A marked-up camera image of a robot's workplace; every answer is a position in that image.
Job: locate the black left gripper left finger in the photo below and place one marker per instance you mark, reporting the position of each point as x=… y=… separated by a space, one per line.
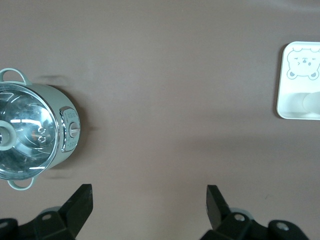
x=77 y=210

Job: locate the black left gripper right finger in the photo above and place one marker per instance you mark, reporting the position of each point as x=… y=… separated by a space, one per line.
x=217 y=212

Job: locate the white plastic cup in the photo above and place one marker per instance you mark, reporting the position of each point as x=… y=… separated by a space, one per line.
x=312 y=102

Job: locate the white bear print tray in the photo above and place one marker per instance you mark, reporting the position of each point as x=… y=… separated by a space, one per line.
x=290 y=100

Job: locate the glass pot lid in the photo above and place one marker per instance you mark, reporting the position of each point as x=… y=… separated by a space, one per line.
x=27 y=125

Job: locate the green electric cooking pot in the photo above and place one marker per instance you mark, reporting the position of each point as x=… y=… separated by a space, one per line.
x=67 y=100

